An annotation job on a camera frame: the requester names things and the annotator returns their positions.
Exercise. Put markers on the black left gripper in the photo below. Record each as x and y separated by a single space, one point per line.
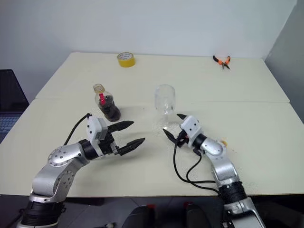
108 146

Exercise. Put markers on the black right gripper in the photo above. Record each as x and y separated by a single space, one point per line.
183 139

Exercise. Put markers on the clear plastic wine glass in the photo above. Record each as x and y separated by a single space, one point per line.
165 99

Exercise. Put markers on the cola bottle with dark liquid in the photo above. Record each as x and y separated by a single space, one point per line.
108 107

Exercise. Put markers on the yellow bottle cap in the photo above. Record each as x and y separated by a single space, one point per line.
224 142

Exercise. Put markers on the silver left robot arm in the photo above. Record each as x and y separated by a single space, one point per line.
59 166

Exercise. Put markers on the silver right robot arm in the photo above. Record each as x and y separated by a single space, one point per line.
225 171

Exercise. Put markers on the yellow tape roll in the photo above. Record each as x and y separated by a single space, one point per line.
126 59

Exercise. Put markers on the orange black pliers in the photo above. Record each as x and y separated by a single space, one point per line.
223 62

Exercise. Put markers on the dark rounded shape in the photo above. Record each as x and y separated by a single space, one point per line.
139 217
197 216

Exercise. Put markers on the dark laptop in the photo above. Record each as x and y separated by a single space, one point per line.
10 99

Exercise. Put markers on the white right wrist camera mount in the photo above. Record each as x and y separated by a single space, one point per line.
192 128

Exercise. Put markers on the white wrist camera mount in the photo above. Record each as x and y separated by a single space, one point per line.
93 133
192 128

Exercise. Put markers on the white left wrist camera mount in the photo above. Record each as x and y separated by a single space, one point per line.
93 133

